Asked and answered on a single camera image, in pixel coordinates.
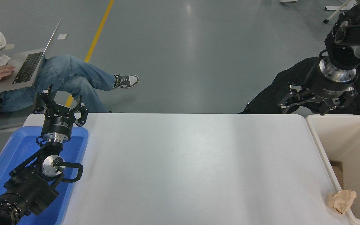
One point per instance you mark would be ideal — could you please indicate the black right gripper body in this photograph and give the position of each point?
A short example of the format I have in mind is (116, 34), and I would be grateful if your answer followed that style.
(327, 89)

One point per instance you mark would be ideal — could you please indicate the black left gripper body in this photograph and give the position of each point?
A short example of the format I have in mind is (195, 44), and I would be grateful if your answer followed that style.
(58, 125)

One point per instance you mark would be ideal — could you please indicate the tan paper ball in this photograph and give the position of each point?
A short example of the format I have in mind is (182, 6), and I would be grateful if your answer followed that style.
(341, 201)

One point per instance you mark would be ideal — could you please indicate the person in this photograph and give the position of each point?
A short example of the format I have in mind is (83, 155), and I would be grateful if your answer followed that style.
(67, 72)
(280, 90)

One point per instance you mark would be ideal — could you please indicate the large pale plastic bin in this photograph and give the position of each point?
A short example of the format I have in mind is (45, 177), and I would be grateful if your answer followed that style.
(339, 137)

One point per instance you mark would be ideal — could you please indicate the silver laptop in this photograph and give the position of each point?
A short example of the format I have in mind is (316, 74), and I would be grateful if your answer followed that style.
(27, 68)

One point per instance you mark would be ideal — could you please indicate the grey chair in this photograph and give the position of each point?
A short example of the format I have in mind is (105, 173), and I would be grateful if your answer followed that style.
(8, 120)

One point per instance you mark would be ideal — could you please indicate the blue plastic tray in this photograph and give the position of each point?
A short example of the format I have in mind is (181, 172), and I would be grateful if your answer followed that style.
(17, 147)

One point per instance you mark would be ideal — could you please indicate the small white paper scrap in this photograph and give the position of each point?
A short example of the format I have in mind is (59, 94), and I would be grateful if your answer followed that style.
(62, 36)

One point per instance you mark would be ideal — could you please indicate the white wheeled stand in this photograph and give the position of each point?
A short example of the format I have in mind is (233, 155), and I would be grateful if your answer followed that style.
(336, 12)

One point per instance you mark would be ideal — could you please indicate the white flat floor object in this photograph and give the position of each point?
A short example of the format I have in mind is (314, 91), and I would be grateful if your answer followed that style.
(288, 1)

